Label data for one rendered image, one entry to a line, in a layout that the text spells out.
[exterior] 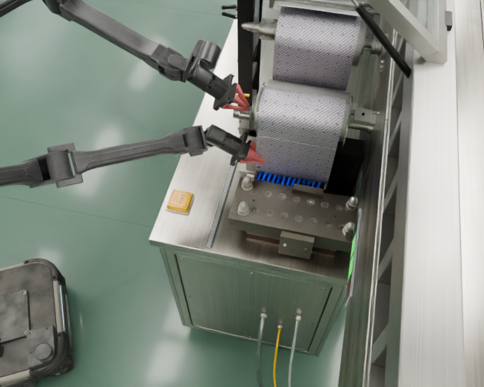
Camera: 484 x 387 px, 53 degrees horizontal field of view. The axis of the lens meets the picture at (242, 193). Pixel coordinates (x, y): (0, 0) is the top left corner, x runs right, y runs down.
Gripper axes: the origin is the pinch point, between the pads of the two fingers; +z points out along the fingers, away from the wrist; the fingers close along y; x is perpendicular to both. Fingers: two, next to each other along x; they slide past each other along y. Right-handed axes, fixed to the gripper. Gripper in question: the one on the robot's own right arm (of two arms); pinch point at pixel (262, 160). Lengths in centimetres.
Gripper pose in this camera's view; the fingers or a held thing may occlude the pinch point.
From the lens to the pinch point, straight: 152.8
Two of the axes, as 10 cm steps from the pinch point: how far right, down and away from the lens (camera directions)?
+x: 4.6, -4.0, -7.9
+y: -2.2, 8.1, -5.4
